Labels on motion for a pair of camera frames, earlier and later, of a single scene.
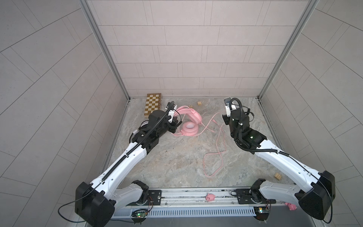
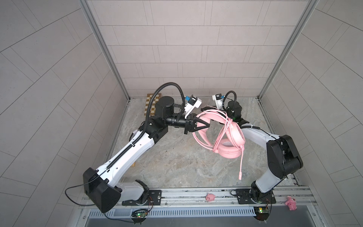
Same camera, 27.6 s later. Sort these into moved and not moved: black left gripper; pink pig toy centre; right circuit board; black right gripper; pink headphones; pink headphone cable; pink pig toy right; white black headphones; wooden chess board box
Moved: black left gripper; black right gripper; pink headphone cable; pink headphones
Not moved: pink pig toy centre; right circuit board; pink pig toy right; white black headphones; wooden chess board box
